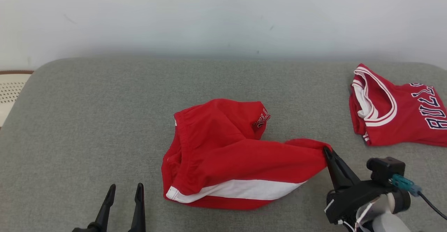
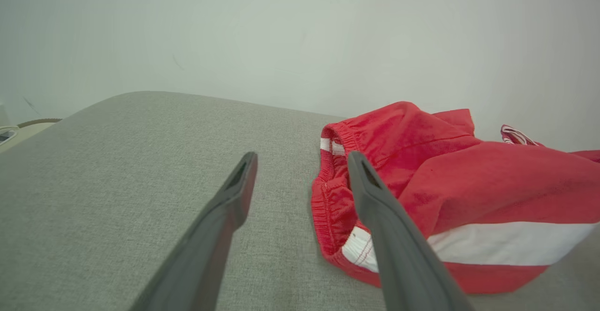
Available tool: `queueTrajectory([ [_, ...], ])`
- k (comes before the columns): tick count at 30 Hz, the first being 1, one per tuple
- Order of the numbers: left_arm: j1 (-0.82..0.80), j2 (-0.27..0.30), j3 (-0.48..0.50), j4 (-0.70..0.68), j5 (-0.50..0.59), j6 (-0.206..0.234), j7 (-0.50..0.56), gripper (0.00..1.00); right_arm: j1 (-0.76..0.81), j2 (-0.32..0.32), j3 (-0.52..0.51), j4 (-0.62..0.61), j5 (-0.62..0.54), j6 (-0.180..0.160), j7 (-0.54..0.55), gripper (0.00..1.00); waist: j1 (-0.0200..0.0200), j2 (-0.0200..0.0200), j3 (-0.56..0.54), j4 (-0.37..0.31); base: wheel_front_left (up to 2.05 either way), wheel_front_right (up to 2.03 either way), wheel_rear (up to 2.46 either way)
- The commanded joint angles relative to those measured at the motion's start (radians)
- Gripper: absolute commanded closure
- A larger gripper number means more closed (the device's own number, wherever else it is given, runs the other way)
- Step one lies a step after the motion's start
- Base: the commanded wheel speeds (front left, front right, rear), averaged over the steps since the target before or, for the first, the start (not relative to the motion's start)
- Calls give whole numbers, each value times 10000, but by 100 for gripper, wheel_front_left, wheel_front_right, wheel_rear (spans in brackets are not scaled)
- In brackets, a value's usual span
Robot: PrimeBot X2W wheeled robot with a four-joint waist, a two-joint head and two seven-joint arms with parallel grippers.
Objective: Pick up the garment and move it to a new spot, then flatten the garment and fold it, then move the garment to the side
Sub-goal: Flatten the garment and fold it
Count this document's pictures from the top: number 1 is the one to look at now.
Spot red basketball jersey white trim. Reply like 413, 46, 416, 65
348, 63, 447, 147

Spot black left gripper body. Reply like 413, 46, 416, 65
72, 223, 105, 232

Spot red shorts white side stripe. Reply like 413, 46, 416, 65
161, 99, 332, 211

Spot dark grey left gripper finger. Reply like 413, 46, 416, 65
128, 183, 146, 232
94, 184, 116, 231

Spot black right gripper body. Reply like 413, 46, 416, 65
325, 180, 389, 225

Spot cream perforated laundry basket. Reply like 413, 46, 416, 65
0, 70, 35, 128

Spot thin red white wires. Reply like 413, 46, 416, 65
344, 201, 372, 232

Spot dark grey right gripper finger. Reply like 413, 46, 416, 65
330, 149, 361, 188
323, 146, 346, 191

